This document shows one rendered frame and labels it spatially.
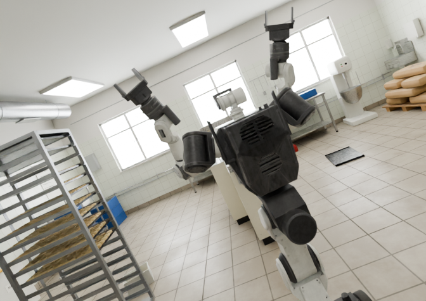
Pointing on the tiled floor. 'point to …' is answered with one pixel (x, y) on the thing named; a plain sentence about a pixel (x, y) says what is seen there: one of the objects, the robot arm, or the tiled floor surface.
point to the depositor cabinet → (229, 191)
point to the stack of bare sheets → (343, 156)
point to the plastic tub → (139, 278)
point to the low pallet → (405, 106)
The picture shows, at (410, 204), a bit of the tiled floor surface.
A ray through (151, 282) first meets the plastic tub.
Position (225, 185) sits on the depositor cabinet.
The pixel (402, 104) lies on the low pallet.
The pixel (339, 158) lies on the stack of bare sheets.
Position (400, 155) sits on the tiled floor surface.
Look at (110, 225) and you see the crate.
